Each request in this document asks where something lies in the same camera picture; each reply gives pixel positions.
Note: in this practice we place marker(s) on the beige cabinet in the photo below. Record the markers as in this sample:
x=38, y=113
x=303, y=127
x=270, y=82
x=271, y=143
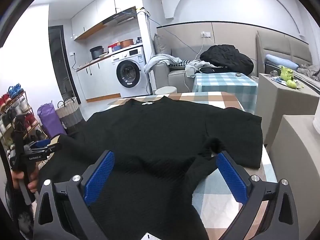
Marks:
x=282, y=105
x=300, y=155

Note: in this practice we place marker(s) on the black puffer jacket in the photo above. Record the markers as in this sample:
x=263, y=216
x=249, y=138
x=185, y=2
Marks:
x=225, y=57

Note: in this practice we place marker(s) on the black cooking pot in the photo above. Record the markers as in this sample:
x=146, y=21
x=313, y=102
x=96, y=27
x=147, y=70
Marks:
x=96, y=53

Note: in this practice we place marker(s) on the green plush toy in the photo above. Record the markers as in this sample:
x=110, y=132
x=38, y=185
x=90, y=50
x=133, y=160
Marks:
x=287, y=73

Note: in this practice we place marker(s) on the black door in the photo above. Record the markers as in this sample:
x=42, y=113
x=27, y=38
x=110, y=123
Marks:
x=60, y=62

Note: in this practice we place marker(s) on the white wall socket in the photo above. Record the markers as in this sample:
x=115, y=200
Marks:
x=206, y=34

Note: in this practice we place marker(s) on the purple bag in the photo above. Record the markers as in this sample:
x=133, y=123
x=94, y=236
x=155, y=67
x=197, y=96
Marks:
x=48, y=120

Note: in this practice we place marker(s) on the woven laundry basket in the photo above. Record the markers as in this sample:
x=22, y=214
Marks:
x=70, y=115

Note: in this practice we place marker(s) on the white wall cabinets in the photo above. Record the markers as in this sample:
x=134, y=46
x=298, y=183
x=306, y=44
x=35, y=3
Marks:
x=100, y=7

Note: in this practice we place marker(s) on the pale grey garment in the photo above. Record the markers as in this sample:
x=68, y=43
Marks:
x=193, y=68

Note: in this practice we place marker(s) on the grey sofa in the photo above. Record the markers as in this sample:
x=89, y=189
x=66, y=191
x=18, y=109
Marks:
x=175, y=80

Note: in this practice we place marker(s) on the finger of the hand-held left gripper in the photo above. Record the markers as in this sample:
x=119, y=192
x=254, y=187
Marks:
x=41, y=143
x=53, y=148

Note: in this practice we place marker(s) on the grey duvet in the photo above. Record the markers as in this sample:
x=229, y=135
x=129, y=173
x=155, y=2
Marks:
x=310, y=72

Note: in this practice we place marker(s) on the grey pillow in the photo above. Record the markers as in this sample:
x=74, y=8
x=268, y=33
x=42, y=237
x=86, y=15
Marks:
x=161, y=45

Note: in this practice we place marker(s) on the person's left hand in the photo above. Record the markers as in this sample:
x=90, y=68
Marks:
x=33, y=180

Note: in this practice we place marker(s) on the houndstooth cushion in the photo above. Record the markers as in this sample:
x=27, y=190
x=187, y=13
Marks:
x=180, y=64

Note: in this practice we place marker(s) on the white round stool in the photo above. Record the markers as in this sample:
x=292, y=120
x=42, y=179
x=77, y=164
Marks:
x=166, y=90

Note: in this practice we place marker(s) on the beige upholstered bed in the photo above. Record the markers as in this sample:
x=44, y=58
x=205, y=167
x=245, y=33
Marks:
x=282, y=47

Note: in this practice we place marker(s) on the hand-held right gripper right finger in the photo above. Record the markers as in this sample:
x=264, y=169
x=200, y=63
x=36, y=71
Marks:
x=230, y=177

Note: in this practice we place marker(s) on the brown blue checkered tablecloth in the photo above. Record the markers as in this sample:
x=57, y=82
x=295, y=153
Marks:
x=212, y=205

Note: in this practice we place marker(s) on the black knit sweater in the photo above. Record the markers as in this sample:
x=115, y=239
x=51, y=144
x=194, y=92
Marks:
x=150, y=135

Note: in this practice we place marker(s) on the metal shoe rack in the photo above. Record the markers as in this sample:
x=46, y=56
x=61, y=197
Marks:
x=15, y=110

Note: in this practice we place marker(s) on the range hood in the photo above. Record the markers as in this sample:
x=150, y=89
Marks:
x=120, y=18

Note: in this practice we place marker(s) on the white washing machine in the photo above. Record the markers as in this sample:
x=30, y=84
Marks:
x=130, y=72

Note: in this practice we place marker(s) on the teal checkered tablecloth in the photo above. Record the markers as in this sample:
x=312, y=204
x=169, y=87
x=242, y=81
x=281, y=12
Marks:
x=225, y=85

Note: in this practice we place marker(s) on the light grey blanket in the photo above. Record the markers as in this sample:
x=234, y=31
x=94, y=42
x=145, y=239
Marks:
x=160, y=60

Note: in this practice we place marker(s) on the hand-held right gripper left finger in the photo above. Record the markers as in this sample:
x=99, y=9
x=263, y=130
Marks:
x=100, y=175

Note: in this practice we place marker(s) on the light blue folded blanket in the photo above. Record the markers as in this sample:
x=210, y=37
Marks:
x=280, y=61

